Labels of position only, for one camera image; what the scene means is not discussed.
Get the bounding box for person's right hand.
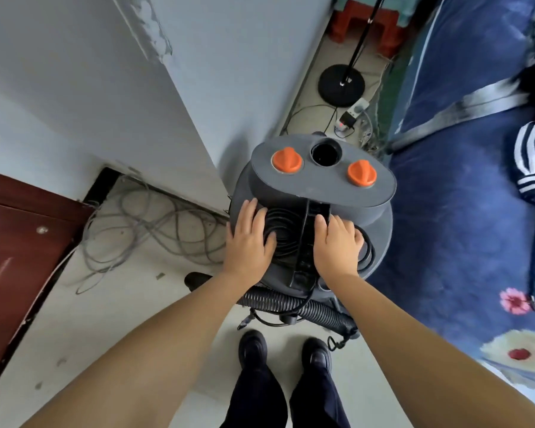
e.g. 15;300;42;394
313;213;366;286

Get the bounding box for person's left hand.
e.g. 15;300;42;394
222;198;278;286

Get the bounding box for grey vacuum cleaner orange knobs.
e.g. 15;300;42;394
228;132;398;304

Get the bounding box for black ribbed vacuum hose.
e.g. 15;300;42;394
185;271;361;342

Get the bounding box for person's right forearm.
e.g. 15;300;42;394
325;273;535;428

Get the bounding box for person's left forearm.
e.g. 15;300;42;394
22;271;250;428

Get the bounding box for person's dark right trouser leg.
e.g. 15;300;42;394
288;367;351;428

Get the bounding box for person's dark trouser leg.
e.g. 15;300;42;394
221;365;288;428
288;367;351;428

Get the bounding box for person's dark left trouser leg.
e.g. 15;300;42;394
221;365;288;428

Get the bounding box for black lamp stand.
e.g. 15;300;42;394
317;0;388;108

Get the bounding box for blue floral bed blanket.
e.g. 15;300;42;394
365;0;535;404

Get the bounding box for black skirting board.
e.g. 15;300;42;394
82;166;125;208

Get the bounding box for green lace bed skirt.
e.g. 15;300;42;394
365;35;411;152

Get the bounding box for blue garment striped collar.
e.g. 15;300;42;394
510;121;535;310

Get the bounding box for red plastic stool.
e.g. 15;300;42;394
329;0;407;58

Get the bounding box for red-brown wooden door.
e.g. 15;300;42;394
0;168;95;393

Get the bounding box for light green plastic stool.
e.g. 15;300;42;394
333;0;413;16

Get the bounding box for tangled grey cable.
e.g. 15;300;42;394
74;175;229;295

